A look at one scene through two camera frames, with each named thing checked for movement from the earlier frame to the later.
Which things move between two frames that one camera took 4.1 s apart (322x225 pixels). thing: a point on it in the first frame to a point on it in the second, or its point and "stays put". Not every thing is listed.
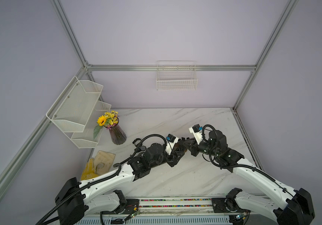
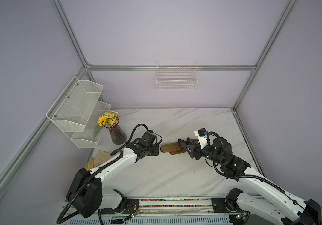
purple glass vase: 118,135 stays put
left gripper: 173,159 to 156,152
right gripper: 192,143 stays put
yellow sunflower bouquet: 108,119 stays put
